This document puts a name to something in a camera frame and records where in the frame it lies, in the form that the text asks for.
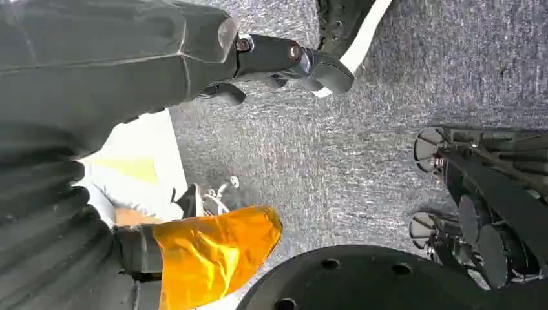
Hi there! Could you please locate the white furniture panel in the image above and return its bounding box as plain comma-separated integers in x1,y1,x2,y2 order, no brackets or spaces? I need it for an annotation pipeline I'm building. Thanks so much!
76,108,190,227

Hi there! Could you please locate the black shoe white sole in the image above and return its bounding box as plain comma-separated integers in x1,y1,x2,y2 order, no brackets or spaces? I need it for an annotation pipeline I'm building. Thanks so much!
311,0,393,98

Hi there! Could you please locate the black wheeled base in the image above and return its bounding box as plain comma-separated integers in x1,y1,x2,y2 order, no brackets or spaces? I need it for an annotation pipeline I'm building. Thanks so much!
408,125,548,292

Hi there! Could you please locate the ribbed grey left arm sleeve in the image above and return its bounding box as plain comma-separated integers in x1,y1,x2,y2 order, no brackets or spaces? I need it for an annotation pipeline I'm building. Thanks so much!
0,147,138,310

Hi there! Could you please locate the black robot foot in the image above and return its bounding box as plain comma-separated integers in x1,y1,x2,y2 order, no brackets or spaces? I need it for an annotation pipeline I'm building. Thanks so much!
235,244,548,310

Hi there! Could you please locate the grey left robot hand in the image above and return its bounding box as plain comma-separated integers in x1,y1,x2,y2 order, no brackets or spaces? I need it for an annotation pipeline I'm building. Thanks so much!
0,0,355,310

